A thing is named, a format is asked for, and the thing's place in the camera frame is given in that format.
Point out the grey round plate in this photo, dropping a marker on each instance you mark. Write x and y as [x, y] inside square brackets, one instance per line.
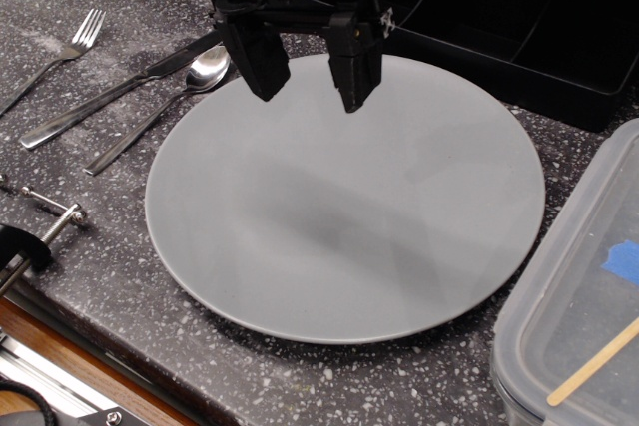
[295, 219]

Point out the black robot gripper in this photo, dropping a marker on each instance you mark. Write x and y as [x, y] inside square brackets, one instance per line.
[354, 31]

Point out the black divided organizer tray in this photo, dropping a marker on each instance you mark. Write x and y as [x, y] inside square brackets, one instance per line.
[571, 60]

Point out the silver metal spoon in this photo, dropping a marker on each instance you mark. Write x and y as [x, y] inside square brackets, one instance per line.
[206, 72]

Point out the aluminium rail with bracket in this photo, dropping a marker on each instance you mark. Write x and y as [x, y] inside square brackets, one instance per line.
[69, 398]

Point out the silver table knife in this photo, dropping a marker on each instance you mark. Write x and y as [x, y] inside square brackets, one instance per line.
[166, 66]

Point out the clear plastic lidded container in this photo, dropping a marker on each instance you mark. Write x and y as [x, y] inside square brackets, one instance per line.
[565, 307]

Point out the wooden stir stick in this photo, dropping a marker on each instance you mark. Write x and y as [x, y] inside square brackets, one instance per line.
[593, 365]

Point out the blue tape piece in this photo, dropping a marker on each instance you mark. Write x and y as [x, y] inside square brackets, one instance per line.
[623, 261]

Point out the metal screw clamp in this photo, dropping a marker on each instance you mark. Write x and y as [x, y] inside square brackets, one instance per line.
[22, 250]

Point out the silver metal fork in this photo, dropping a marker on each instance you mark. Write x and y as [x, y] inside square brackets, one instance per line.
[83, 40]

